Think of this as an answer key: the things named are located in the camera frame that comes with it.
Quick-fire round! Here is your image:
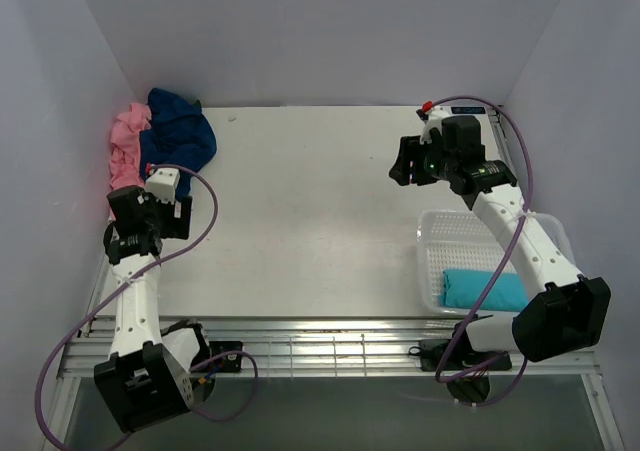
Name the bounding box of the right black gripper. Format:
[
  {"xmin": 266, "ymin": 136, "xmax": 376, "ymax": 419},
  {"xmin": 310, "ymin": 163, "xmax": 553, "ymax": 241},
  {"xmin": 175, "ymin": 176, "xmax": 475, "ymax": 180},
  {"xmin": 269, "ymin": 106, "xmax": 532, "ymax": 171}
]
[{"xmin": 388, "ymin": 132, "xmax": 456, "ymax": 186}]

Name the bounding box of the navy blue printed t-shirt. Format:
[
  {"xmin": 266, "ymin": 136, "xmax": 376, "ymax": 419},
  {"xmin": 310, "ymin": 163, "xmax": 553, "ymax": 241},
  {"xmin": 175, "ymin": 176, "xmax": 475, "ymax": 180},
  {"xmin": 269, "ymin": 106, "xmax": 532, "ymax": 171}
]
[{"xmin": 140, "ymin": 88, "xmax": 217, "ymax": 178}]

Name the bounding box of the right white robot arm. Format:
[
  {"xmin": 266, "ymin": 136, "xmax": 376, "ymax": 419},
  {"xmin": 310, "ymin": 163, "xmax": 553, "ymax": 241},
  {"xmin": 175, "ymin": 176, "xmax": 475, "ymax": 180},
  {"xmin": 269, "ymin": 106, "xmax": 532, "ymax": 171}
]
[{"xmin": 389, "ymin": 115, "xmax": 611, "ymax": 368}]

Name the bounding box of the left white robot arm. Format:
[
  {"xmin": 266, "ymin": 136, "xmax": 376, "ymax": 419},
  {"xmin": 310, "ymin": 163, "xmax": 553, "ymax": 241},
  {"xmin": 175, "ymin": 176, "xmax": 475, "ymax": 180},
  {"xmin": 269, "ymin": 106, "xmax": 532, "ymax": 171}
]
[{"xmin": 94, "ymin": 184, "xmax": 214, "ymax": 433}]

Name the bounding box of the pink t-shirt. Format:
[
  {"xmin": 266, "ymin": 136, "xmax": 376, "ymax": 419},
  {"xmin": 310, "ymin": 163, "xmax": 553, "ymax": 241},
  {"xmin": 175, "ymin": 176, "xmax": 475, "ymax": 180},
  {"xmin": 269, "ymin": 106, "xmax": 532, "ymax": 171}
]
[{"xmin": 109, "ymin": 103, "xmax": 152, "ymax": 191}]

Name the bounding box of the blue label sticker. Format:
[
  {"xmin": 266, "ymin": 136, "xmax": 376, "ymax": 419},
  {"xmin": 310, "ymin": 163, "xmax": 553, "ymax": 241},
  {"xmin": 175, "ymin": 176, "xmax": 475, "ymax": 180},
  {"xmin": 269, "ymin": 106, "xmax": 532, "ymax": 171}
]
[{"xmin": 450, "ymin": 106, "xmax": 486, "ymax": 115}]

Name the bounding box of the white plastic basket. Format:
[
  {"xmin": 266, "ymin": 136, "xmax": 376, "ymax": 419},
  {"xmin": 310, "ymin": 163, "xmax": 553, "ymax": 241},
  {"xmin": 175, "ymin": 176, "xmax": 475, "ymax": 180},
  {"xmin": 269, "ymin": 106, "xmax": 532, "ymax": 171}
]
[{"xmin": 416, "ymin": 210, "xmax": 575, "ymax": 317}]

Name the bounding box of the rolled turquoise t-shirt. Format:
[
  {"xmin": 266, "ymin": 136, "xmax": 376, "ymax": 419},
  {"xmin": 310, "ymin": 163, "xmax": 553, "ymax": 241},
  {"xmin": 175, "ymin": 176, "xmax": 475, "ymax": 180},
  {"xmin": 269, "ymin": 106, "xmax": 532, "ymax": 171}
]
[{"xmin": 441, "ymin": 269, "xmax": 529, "ymax": 313}]

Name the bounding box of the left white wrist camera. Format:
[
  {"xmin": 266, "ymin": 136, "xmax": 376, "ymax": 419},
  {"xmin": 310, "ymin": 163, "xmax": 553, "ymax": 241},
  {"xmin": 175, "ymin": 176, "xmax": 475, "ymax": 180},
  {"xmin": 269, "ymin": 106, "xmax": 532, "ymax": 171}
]
[{"xmin": 144, "ymin": 168, "xmax": 180, "ymax": 204}]

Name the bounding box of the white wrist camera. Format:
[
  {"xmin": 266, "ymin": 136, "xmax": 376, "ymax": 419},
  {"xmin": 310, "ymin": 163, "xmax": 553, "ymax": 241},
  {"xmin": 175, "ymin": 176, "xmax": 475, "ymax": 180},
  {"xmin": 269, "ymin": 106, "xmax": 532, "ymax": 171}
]
[
  {"xmin": 416, "ymin": 101, "xmax": 453, "ymax": 144},
  {"xmin": 144, "ymin": 168, "xmax": 180, "ymax": 204}
]

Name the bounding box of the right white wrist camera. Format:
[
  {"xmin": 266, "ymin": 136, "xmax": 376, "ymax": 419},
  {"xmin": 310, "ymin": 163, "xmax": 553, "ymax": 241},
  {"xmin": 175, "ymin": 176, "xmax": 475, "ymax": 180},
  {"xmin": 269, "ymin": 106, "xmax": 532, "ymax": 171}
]
[{"xmin": 416, "ymin": 101, "xmax": 453, "ymax": 144}]

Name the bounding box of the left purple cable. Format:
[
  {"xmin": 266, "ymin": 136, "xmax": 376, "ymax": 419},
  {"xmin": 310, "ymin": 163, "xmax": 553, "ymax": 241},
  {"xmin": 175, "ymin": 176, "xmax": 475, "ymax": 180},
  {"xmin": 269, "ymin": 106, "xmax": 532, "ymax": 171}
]
[{"xmin": 35, "ymin": 163, "xmax": 259, "ymax": 450}]

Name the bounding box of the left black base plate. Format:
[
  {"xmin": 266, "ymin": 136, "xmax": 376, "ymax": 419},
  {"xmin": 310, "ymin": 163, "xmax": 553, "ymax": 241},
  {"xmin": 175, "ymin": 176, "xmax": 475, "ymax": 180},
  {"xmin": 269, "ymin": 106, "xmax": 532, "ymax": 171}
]
[{"xmin": 193, "ymin": 340, "xmax": 244, "ymax": 377}]

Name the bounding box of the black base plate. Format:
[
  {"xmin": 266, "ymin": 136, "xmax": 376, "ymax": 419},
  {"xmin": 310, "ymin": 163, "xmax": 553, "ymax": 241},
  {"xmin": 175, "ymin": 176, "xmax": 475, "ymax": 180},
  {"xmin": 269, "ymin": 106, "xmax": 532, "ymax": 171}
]
[
  {"xmin": 193, "ymin": 340, "xmax": 244, "ymax": 377},
  {"xmin": 408, "ymin": 339, "xmax": 512, "ymax": 372}
]

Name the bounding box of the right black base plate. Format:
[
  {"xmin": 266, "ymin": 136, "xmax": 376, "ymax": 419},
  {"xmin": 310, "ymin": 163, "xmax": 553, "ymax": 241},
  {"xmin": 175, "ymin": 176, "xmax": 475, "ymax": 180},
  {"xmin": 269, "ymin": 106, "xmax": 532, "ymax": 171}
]
[{"xmin": 408, "ymin": 339, "xmax": 512, "ymax": 372}]

